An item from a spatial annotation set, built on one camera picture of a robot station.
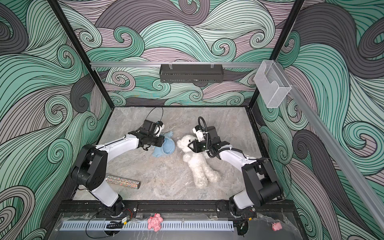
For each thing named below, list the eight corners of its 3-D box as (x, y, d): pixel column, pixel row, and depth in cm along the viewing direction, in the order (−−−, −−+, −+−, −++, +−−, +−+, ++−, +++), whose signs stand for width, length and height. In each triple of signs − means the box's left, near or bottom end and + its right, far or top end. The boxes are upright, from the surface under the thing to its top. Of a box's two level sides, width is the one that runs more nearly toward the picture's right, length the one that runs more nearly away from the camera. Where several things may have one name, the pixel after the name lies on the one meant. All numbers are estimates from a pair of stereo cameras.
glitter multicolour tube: (107, 182, 84) (104, 180, 81) (110, 176, 86) (107, 174, 83) (138, 190, 81) (136, 188, 78) (141, 184, 83) (139, 181, 80)
